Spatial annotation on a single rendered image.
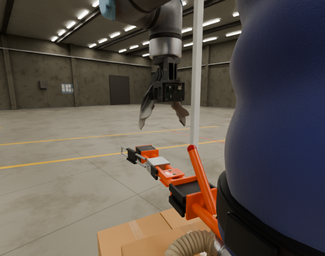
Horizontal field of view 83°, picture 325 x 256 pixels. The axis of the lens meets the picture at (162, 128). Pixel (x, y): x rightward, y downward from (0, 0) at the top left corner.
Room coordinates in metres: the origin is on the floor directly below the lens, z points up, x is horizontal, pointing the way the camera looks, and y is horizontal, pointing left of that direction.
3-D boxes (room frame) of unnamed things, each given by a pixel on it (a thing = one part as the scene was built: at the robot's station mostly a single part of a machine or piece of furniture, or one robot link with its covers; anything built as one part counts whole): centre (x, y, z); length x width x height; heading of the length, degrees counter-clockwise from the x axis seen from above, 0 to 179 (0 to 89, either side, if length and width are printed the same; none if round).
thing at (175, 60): (0.54, -0.01, 1.36); 0.09 x 0.08 x 0.12; 24
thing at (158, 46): (0.54, -0.01, 1.44); 0.10 x 0.09 x 0.05; 114
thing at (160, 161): (0.61, 0.02, 1.07); 0.07 x 0.07 x 0.04; 25
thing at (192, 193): (0.41, -0.07, 1.08); 0.10 x 0.08 x 0.06; 115
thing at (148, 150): (0.73, 0.07, 1.08); 0.08 x 0.07 x 0.05; 25
